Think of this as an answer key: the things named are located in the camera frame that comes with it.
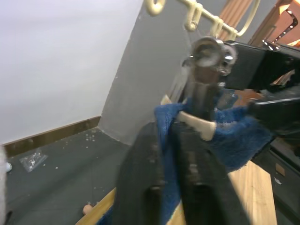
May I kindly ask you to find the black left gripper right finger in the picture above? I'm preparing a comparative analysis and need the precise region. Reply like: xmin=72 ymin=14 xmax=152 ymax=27
xmin=170 ymin=121 xmax=240 ymax=225

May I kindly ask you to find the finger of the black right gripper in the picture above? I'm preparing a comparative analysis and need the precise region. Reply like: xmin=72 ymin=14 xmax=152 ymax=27
xmin=247 ymin=85 xmax=300 ymax=141
xmin=224 ymin=40 xmax=300 ymax=92

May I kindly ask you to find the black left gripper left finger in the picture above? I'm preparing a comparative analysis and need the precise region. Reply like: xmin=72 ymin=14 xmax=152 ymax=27
xmin=112 ymin=121 xmax=167 ymax=225

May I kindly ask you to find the cream plastic clip hanger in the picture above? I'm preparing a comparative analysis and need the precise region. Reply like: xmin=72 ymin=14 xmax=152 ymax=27
xmin=144 ymin=0 xmax=261 ymax=40

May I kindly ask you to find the black perforated strip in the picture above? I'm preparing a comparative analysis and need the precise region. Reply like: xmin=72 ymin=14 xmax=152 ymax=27
xmin=262 ymin=4 xmax=299 ymax=49

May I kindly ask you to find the dark cabinet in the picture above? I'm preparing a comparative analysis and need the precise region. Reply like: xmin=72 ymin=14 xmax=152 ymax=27
xmin=252 ymin=138 xmax=300 ymax=225

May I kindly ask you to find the brown wooden baseboard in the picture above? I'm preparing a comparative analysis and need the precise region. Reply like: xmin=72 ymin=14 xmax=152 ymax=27
xmin=3 ymin=115 xmax=102 ymax=158

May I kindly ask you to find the clear plastic bag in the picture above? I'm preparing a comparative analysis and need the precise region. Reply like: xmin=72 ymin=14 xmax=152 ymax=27
xmin=19 ymin=148 xmax=49 ymax=173

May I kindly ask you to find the orange-brown wooden frame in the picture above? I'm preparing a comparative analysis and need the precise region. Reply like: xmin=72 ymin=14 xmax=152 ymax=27
xmin=219 ymin=0 xmax=300 ymax=49

